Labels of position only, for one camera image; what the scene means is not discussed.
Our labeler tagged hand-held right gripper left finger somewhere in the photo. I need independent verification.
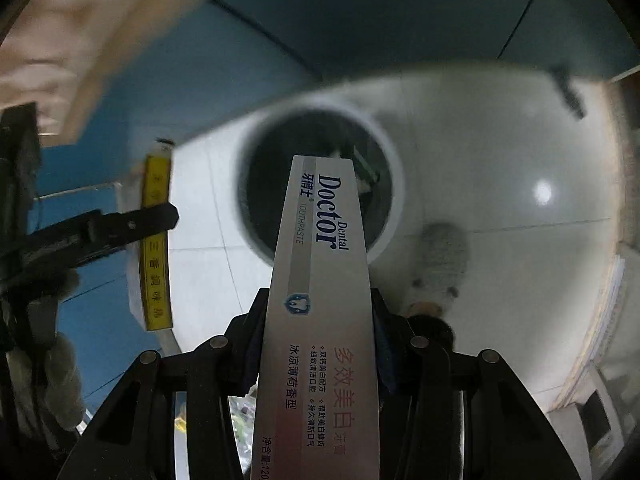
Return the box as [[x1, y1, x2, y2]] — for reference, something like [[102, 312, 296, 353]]
[[59, 287, 269, 480]]

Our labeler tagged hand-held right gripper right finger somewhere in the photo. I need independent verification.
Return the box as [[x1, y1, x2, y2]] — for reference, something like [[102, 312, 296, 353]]
[[371, 291, 582, 480]]

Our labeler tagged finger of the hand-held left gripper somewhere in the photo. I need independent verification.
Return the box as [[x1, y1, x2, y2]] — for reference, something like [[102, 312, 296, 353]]
[[0, 202, 180, 288]]

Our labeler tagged white packet with yellow label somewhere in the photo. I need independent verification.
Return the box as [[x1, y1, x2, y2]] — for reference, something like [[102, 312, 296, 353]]
[[116, 139, 177, 357]]

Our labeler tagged white toothpaste box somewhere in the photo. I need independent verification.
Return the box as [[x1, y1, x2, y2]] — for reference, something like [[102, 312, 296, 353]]
[[252, 155, 380, 480]]

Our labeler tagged white round trash bin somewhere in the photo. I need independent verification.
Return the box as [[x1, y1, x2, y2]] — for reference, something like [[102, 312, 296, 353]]
[[234, 104, 407, 267]]

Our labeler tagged person's left hand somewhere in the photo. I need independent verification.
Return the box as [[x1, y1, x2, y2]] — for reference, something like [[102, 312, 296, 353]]
[[9, 332, 87, 432]]

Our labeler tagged fuzzy grey slipper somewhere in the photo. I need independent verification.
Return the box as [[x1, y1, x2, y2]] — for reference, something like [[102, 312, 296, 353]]
[[400, 222, 471, 318]]

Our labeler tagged beige wooden furniture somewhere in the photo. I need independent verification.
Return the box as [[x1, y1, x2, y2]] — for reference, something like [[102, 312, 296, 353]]
[[0, 0, 261, 142]]

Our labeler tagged green packet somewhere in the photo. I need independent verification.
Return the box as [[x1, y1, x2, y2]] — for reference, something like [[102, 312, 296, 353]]
[[350, 144, 382, 187]]

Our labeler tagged grey box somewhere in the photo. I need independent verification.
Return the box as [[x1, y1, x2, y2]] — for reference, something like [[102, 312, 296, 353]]
[[575, 389, 618, 457]]

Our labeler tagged black object on floor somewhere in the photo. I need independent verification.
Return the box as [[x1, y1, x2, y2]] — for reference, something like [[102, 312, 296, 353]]
[[551, 64, 587, 122]]

